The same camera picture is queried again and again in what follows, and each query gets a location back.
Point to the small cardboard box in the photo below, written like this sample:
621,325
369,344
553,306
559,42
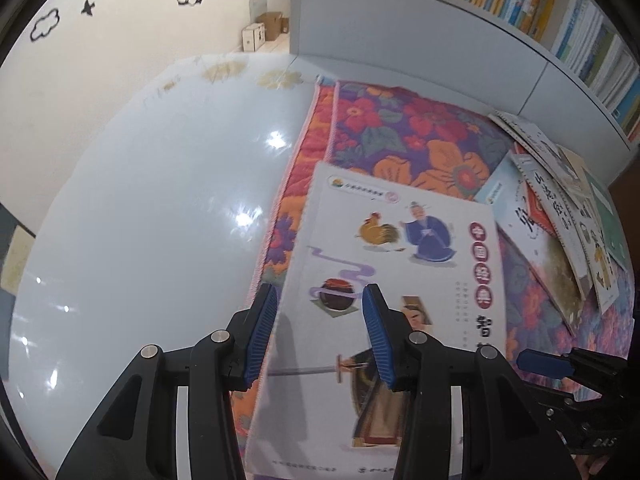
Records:
268,27

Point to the person's right hand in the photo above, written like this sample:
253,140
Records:
591,467

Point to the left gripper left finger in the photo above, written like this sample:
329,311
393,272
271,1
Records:
132,433

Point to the stacked books pile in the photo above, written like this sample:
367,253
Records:
540,166

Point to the teal cover book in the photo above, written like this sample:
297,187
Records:
614,238

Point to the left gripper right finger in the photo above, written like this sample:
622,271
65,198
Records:
506,433

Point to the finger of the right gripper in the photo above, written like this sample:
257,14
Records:
544,364

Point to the white illustrated picture book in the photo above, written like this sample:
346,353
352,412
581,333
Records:
600,263

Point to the white rooster wisdom book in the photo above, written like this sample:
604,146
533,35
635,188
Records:
323,411

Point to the white bookshelf with books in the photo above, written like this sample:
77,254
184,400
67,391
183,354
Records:
467,50

